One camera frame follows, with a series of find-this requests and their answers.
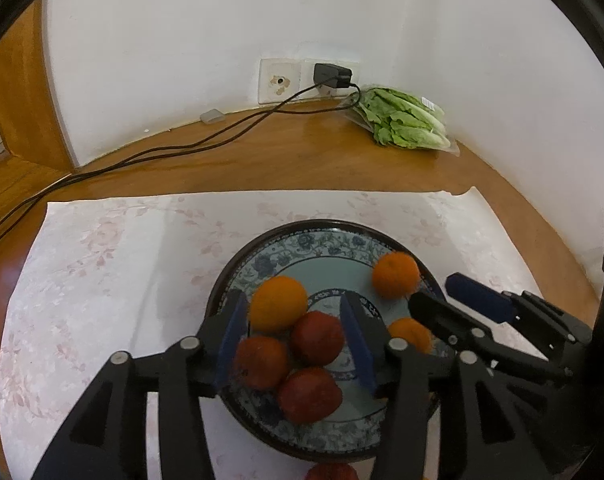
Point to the small orange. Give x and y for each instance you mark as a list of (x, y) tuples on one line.
[(277, 304)]

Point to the white wall socket plate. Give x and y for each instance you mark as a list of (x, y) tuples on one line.
[(280, 78)]

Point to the red apple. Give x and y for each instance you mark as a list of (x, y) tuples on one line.
[(317, 339), (309, 395), (261, 363), (332, 472)]

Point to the red apple front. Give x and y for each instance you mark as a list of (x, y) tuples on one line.
[(309, 395)]

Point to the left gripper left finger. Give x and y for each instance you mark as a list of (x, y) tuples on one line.
[(104, 436)]

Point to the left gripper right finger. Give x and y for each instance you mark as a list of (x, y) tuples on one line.
[(474, 415)]

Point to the blue floral ceramic plate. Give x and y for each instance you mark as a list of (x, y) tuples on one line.
[(328, 258)]

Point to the bagged green lettuce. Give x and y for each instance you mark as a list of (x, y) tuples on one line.
[(400, 119)]

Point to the red apple back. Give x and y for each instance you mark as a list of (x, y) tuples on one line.
[(261, 363)]

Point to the white floral table mat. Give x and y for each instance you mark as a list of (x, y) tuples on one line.
[(134, 274)]

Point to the small grey wall stub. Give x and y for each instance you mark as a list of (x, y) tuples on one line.
[(212, 116)]

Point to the wooden window frame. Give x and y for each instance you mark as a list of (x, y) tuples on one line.
[(29, 126)]

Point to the black power adapter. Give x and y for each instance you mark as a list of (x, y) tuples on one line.
[(332, 75)]

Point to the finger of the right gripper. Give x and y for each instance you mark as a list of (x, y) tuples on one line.
[(557, 334), (445, 320)]

